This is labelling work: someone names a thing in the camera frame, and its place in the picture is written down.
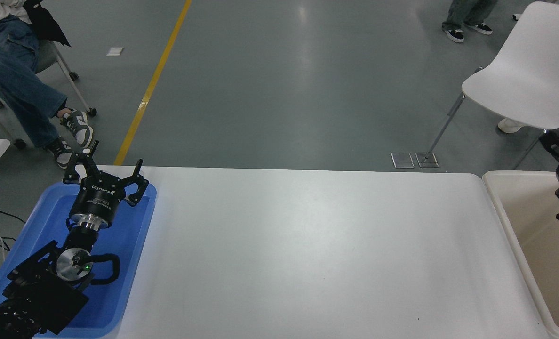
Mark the silver floor plate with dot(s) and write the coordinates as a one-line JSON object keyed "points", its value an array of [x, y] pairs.
{"points": [[403, 160], [427, 162]]}

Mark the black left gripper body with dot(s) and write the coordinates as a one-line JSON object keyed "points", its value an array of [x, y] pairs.
{"points": [[96, 200]]}

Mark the large pale bin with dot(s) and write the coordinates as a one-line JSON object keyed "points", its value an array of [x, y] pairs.
{"points": [[533, 226]]}

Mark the person with white shoes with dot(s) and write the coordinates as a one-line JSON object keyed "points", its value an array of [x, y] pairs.
{"points": [[510, 125]]}

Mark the black jacket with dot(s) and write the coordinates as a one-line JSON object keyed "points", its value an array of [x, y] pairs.
{"points": [[44, 21]]}

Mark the white shell chair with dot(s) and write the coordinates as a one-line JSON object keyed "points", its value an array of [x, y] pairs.
{"points": [[524, 75]]}

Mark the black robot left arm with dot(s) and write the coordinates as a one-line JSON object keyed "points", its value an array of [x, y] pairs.
{"points": [[39, 292]]}

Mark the blue plastic tray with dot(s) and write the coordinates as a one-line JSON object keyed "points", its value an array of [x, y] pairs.
{"points": [[129, 235]]}

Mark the person with black shoes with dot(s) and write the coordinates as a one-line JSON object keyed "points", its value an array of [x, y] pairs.
{"points": [[463, 9]]}

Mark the grey wheeled chair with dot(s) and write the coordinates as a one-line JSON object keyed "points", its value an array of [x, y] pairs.
{"points": [[49, 56]]}

